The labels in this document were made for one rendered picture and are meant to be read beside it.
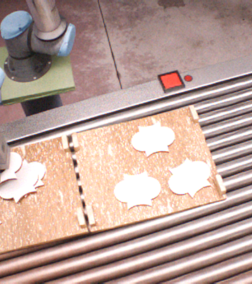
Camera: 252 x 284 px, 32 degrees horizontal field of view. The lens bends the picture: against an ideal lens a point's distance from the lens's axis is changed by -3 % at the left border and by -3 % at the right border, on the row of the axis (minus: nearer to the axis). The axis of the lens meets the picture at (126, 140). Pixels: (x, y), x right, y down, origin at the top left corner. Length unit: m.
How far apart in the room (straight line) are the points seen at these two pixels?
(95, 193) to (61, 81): 0.51
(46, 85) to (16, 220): 0.55
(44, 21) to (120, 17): 1.83
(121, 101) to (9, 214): 0.54
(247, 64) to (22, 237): 0.99
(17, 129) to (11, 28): 0.35
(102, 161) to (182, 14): 2.01
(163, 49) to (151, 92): 1.45
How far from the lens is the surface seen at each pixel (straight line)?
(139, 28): 3.18
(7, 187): 1.42
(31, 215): 1.38
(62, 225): 1.34
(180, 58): 2.96
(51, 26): 1.51
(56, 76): 1.72
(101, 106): 1.57
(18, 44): 1.63
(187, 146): 1.44
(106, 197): 1.36
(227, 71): 1.67
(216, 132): 1.50
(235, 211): 1.36
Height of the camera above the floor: 2.14
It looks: 56 degrees down
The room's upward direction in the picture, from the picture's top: 8 degrees counter-clockwise
